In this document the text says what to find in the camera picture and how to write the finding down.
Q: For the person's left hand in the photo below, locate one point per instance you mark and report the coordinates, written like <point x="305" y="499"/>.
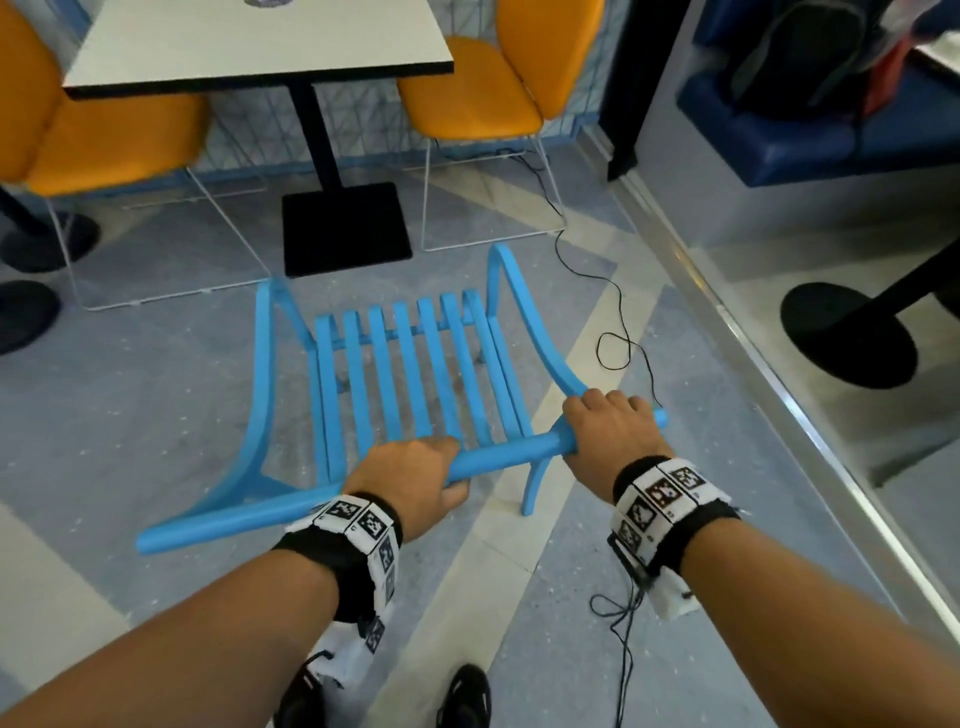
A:
<point x="409" y="480"/>

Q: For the person's right hand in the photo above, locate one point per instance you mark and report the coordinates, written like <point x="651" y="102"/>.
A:
<point x="615" y="439"/>

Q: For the person's right thumb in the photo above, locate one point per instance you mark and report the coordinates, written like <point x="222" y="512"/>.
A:
<point x="574" y="427"/>

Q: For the person's left thumb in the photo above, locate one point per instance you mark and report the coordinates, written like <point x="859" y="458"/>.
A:
<point x="457" y="495"/>

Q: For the blue wooden slatted chair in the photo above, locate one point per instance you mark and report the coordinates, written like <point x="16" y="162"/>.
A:
<point x="397" y="360"/>

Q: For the person's right forearm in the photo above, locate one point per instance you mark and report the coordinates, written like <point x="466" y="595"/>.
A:
<point x="810" y="637"/>

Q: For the person's left forearm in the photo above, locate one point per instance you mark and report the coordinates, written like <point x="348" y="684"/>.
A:
<point x="187" y="645"/>

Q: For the left wristband with marker tags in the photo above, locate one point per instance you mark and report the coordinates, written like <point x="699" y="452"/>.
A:
<point x="352" y="540"/>

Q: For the wristband with marker tags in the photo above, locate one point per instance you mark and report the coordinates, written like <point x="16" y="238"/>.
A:
<point x="352" y="540"/>
<point x="667" y="510"/>

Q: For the right wristband with marker tags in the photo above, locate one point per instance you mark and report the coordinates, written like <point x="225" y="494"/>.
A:
<point x="667" y="510"/>

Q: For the black right shoe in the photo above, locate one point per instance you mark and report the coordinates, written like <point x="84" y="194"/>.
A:
<point x="465" y="697"/>

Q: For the large black round table base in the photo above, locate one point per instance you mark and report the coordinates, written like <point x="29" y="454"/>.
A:
<point x="847" y="330"/>

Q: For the blue upholstered bench seat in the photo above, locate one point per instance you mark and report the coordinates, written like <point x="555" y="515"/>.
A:
<point x="795" y="146"/>

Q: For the black backpack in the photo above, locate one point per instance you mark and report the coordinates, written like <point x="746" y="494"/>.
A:
<point x="802" y="60"/>

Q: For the red bag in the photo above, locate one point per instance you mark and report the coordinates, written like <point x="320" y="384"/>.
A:
<point x="889" y="75"/>

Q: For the round dark item on table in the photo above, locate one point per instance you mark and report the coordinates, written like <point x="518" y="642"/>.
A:
<point x="268" y="3"/>

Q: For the metal partition floor rail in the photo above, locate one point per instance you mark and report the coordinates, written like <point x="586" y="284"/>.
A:
<point x="787" y="405"/>

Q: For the black round pedestal base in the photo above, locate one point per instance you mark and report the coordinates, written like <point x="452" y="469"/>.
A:
<point x="45" y="240"/>
<point x="22" y="315"/>

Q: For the white table with black pedestal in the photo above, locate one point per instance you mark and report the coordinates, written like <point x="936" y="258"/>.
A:
<point x="255" y="41"/>

